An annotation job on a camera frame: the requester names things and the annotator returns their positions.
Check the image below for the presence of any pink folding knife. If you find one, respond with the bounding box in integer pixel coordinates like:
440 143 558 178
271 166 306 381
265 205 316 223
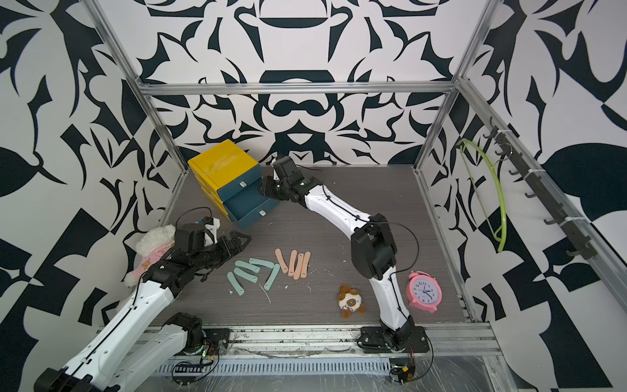
300 252 311 279
275 248 289 274
293 253 304 280
288 250 298 277

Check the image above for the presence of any teal drawer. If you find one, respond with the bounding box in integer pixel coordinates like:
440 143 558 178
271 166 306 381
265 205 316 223
224 180 279 229
217 164 262 203

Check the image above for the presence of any yellow drawer cabinet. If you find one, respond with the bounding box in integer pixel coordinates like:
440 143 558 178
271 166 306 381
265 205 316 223
188 140 259 221

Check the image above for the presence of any green bow on wall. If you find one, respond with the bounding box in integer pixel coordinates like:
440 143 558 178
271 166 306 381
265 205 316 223
456 139 508 254

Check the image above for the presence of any pink alarm clock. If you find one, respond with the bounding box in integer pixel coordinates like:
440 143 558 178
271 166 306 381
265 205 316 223
406 271 442 314

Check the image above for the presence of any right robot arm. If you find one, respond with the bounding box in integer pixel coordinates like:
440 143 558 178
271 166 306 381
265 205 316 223
260 157 415 341

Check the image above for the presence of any mint folding knife top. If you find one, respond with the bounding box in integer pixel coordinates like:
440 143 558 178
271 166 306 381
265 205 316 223
249 258 276 269

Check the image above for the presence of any mint folding knife upper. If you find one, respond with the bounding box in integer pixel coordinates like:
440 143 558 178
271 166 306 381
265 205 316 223
234 261 261 274

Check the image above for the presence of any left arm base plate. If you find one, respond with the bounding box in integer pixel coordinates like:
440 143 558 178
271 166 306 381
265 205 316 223
176 328 231 356

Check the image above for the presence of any brown white plush puppy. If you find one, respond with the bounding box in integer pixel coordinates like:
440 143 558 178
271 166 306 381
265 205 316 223
337 284 365 319

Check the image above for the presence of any white teddy bear pink shirt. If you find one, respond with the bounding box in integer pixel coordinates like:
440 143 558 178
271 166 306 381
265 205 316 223
123 225 176 287

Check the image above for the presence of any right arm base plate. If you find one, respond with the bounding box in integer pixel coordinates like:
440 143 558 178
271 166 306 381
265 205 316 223
357 326 430 354

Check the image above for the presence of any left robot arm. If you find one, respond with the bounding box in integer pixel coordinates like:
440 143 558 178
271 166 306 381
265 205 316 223
34 220 251 391

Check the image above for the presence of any pink folding knife leftmost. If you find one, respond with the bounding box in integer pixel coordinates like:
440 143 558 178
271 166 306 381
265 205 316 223
275 248 289 274

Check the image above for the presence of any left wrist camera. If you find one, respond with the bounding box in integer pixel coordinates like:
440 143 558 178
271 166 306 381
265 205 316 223
198 217 220 247

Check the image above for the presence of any black hook rack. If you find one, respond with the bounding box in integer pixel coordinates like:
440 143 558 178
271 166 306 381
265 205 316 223
485 117 600 260

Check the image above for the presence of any mint folding knife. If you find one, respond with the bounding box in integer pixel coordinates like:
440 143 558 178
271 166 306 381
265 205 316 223
234 261 261 274
264 264 282 291
227 271 245 296
233 267 258 284
249 258 276 269

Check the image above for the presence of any mint folding knife leftmost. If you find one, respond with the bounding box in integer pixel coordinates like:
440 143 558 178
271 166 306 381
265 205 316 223
227 271 245 296

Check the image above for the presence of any mint folding knife right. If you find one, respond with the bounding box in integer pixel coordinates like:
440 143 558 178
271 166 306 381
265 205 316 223
264 264 282 291

